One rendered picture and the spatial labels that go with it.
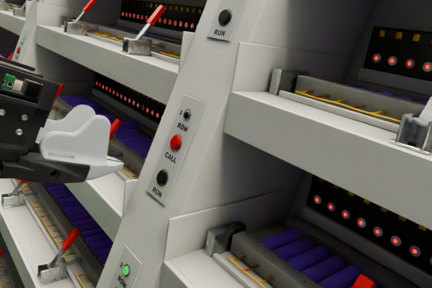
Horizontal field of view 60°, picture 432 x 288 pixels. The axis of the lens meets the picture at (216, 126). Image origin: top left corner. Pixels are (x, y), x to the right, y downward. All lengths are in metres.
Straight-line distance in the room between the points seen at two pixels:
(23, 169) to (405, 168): 0.28
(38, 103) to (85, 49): 0.42
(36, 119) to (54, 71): 0.72
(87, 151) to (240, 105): 0.15
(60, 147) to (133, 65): 0.25
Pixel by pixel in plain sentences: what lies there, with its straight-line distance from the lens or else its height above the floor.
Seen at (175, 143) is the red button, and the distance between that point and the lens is 0.42.
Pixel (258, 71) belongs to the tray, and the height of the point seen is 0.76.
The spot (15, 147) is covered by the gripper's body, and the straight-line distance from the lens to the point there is 0.32.
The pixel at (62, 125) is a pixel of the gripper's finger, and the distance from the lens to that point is 0.38.
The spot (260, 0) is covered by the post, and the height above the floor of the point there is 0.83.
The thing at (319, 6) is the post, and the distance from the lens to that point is 0.47.
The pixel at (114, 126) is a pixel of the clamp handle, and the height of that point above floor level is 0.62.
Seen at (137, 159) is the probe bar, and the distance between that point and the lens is 0.61.
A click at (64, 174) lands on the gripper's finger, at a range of 0.33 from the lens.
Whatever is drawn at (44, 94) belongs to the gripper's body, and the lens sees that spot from 0.31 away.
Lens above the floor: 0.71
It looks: 3 degrees down
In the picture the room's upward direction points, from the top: 22 degrees clockwise
